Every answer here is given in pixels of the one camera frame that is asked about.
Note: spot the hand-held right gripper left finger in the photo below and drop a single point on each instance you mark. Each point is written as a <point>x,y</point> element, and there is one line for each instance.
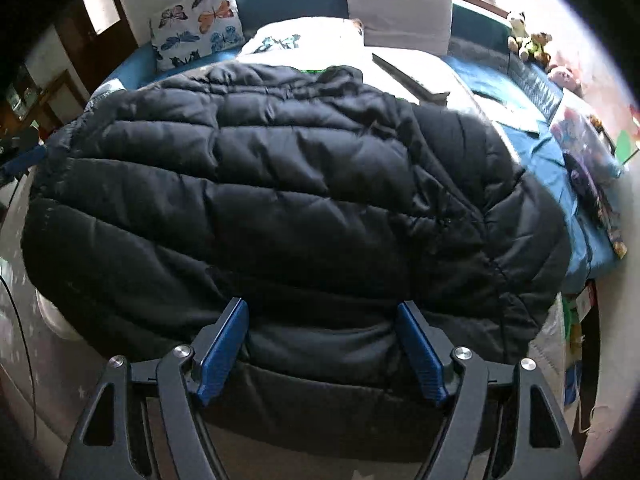
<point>225,350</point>

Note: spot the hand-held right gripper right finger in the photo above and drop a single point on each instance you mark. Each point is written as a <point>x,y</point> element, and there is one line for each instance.
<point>420,355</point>

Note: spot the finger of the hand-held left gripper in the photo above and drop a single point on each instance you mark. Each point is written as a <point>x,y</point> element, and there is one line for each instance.
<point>25,160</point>

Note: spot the black puffer jacket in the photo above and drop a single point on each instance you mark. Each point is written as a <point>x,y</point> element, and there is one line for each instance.
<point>300,185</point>

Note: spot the wooden display cabinet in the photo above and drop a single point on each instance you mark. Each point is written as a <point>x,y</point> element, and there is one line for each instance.
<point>20,92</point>

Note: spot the wooden desk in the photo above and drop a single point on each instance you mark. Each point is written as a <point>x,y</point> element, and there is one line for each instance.
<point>57,92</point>

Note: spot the grey patterned cloth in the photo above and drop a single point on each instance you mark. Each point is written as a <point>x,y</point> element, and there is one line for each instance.
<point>102,94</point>

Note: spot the brown wooden door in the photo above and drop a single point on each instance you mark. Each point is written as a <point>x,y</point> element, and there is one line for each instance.
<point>100,50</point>

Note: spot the colourful cardboard box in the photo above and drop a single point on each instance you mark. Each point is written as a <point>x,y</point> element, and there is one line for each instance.
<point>572,380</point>

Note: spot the butterfly print pillow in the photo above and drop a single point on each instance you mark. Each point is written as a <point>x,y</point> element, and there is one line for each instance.
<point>200,20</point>

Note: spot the pink plush toy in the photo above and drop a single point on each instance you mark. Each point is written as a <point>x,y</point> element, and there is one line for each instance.
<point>562,76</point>

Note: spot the white pillow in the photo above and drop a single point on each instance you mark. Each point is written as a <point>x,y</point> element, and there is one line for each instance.
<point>320,40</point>

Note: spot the brown plush toy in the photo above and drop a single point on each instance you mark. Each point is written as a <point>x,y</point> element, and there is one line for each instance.
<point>537,46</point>

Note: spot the pale grey cushion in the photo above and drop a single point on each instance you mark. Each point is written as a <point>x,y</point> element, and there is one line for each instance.
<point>400,10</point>

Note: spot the white plush toy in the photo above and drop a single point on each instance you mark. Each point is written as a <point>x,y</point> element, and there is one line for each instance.
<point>517,22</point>

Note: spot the teal padded bed frame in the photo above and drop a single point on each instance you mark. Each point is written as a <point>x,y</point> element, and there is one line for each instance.
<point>550,160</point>

